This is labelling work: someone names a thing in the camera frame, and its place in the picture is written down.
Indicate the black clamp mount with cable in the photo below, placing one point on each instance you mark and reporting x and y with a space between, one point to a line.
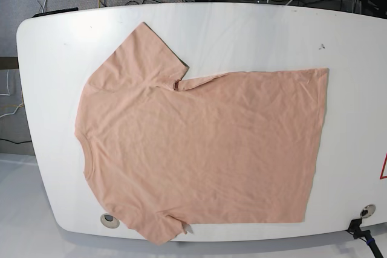
355 230

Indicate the right silver table grommet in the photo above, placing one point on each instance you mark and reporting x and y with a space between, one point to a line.
368 211

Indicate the black flat bar table edge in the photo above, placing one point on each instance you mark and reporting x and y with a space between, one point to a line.
49 13

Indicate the red triangle warning sticker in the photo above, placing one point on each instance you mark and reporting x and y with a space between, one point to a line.
383 174

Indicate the peach pink T-shirt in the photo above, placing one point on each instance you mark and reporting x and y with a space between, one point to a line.
162 152

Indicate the left silver table grommet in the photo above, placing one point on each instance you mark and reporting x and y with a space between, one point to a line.
109 221

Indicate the silver table grommet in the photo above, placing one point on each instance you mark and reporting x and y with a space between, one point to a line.
109 221
368 211

